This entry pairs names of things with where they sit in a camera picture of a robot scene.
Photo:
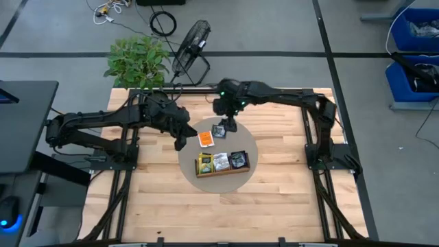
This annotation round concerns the round grey mat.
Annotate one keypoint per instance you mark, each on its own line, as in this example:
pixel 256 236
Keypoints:
pixel 219 185

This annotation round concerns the clear plastic bag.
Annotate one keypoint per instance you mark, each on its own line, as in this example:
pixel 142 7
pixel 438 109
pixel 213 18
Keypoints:
pixel 425 29

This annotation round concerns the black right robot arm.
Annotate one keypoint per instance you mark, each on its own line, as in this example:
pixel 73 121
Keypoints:
pixel 291 97

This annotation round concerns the blue storage bin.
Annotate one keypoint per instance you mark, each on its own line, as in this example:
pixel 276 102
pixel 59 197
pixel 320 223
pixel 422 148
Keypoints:
pixel 401 34
pixel 398 85

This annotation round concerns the black floor fan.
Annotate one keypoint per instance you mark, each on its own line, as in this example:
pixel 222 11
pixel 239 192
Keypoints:
pixel 192 41

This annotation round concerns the black corner bracket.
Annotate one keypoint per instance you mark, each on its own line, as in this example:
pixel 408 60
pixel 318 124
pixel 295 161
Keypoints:
pixel 160 241
pixel 282 241

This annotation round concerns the black bag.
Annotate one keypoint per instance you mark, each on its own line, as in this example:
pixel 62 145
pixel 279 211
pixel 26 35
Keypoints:
pixel 425 87

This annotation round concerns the black folded stand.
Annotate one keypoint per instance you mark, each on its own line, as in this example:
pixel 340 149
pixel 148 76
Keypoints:
pixel 408 67

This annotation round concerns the black equipment case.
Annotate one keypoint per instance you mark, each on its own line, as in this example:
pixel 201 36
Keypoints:
pixel 161 2

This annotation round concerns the dark desk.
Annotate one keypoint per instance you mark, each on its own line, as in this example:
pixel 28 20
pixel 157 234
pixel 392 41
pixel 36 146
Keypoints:
pixel 27 127

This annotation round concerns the white orange tea packet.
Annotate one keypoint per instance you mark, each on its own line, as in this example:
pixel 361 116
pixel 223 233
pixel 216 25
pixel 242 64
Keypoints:
pixel 221 162

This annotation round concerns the grey table foot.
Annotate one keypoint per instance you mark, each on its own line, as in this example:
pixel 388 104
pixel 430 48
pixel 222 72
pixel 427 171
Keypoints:
pixel 377 17
pixel 411 105

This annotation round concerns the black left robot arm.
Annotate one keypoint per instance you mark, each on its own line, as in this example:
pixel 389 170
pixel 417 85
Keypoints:
pixel 103 118

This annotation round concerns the computer monitor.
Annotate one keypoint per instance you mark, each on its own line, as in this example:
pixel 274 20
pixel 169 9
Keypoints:
pixel 7 97

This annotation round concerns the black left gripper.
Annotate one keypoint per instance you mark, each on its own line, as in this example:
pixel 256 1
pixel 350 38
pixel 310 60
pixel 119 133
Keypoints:
pixel 180 123

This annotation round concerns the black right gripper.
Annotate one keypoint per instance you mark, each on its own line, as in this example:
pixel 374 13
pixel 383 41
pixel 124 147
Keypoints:
pixel 229 108

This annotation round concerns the black tea packet green print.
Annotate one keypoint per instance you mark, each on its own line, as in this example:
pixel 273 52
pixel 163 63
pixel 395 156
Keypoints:
pixel 238 159
pixel 218 131

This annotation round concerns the green yellow tea packet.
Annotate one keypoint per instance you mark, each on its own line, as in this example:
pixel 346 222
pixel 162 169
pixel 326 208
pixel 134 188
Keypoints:
pixel 205 165
pixel 205 155

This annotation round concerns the wooden tea organizer box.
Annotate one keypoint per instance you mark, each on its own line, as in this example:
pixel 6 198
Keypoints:
pixel 223 173

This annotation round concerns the green leafy plant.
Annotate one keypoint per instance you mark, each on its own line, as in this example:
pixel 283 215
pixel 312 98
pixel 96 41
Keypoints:
pixel 137 61

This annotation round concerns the silver aluminium post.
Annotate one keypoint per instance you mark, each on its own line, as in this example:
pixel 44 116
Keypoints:
pixel 128 245
pixel 317 245

